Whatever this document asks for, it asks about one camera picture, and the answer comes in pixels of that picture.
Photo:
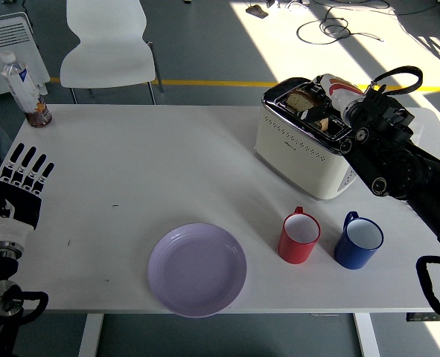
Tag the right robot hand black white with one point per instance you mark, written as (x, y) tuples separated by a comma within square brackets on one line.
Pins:
[(340, 91)]

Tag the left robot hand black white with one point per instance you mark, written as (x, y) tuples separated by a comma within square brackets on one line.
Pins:
[(15, 201)]

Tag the bread slice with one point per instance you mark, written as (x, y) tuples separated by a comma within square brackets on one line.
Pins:
[(301, 99)]

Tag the purple plastic plate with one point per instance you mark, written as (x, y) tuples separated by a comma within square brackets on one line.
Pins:
[(197, 269)]

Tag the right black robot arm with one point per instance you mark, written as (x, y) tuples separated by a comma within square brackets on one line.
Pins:
[(391, 163)]

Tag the cream chrome toaster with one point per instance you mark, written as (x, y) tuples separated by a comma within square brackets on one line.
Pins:
[(298, 160)]

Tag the brown floor pedal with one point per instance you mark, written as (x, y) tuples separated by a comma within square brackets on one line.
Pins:
[(257, 11)]

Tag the clear plastic drink bottle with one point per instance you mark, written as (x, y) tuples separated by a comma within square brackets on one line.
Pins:
[(22, 85)]

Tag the white table leg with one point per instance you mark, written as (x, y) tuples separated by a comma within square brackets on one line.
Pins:
[(90, 334), (366, 334)]

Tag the red enamel mug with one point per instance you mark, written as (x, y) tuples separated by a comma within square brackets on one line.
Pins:
[(296, 249)]

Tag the blue enamel mug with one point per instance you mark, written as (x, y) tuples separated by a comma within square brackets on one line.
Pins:
[(351, 256)]

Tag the white panel heater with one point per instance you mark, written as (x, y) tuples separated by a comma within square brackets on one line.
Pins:
[(3, 33)]

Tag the white plastic chair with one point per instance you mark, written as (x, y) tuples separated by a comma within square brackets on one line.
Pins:
[(104, 56)]

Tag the black table control panel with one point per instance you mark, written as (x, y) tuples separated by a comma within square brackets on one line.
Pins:
[(418, 317)]

